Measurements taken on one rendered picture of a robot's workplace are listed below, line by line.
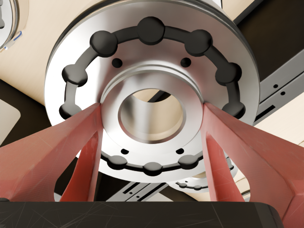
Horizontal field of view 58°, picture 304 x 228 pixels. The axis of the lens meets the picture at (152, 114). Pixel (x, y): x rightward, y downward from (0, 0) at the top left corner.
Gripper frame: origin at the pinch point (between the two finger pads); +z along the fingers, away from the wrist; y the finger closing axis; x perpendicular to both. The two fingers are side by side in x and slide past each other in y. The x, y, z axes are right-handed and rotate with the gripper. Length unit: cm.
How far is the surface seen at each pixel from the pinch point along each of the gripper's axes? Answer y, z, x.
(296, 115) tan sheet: -17.3, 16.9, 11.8
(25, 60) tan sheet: 13.9, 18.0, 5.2
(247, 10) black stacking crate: -9.2, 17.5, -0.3
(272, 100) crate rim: -8.8, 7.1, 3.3
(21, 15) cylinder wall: 12.0, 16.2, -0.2
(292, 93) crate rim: -10.0, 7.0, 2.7
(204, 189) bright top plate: -7.1, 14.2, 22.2
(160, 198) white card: -1.2, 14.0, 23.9
